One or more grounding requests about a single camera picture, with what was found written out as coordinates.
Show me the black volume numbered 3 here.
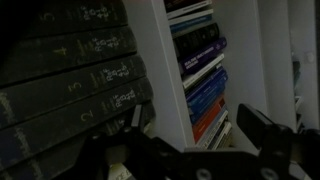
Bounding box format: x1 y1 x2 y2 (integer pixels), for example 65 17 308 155
0 54 148 131

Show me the blue hardcover book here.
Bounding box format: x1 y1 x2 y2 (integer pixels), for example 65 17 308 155
187 83 228 125
184 66 230 109

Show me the thick black book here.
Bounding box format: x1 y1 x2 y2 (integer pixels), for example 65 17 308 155
172 22 221 62

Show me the purple hardcover book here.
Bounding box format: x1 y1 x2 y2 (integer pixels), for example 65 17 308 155
179 36 229 77

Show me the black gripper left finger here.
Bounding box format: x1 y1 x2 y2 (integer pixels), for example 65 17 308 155
130 104 144 129

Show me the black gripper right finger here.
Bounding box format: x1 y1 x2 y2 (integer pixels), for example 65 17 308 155
236 103 294 151

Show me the teal blue book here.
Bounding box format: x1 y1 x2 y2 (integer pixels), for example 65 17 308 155
169 13 214 35

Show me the black volume numbered 5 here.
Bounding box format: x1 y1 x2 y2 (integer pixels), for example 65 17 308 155
19 0 130 38

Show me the black reference volume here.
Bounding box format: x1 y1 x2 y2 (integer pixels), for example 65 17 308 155
0 101 156 180

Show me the grey metal bookshelf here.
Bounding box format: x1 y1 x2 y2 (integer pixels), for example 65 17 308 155
122 0 320 154

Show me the black volume numbered 2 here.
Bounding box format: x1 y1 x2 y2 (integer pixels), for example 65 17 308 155
0 77 155 171

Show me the red hardcover book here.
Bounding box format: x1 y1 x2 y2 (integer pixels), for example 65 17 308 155
191 94 227 143

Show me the white thin book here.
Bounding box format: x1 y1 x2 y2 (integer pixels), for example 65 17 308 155
181 53 226 90

